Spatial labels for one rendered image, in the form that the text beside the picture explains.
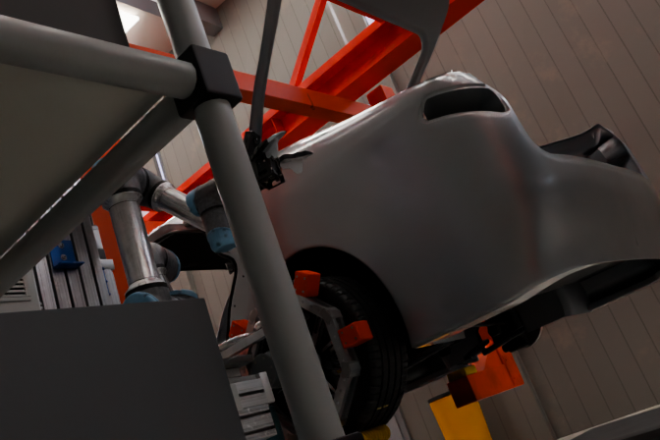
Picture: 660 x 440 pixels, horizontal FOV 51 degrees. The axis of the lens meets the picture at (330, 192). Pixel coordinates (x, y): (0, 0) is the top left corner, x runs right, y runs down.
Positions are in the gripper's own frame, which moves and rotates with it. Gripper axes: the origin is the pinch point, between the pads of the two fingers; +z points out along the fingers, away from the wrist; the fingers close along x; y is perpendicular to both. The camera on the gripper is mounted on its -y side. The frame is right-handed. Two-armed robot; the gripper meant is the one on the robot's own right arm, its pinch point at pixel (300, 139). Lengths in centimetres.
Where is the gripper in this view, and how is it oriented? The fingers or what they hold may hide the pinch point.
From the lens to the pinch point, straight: 182.5
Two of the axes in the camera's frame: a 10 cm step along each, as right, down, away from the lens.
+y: 2.8, 8.4, -4.7
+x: -4.3, -3.2, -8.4
